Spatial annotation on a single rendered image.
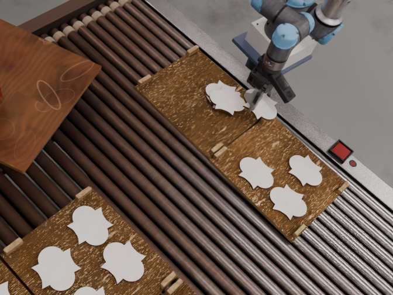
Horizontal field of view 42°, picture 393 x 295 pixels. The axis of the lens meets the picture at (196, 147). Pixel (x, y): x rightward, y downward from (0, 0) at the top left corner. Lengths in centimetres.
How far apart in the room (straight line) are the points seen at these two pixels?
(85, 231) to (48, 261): 14
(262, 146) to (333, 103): 165
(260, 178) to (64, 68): 80
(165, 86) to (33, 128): 56
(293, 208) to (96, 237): 69
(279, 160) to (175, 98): 46
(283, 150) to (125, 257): 73
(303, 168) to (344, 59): 202
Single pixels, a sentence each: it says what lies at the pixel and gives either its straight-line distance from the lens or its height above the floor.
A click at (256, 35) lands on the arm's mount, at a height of 94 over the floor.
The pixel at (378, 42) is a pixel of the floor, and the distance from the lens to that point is 416.
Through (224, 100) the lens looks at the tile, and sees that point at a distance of 197.
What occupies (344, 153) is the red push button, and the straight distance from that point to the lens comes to 208.
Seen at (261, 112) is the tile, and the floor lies 106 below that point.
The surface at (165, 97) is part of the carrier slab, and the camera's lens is 197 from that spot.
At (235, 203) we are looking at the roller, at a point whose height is 91.
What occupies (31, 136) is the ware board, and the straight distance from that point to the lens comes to 171.
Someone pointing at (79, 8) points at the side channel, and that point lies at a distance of 223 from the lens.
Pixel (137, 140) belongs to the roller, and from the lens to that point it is 186.
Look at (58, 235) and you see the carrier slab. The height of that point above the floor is 94.
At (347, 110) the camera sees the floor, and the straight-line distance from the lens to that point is 356.
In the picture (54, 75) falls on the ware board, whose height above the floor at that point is 104.
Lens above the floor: 247
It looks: 55 degrees down
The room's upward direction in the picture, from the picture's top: 21 degrees clockwise
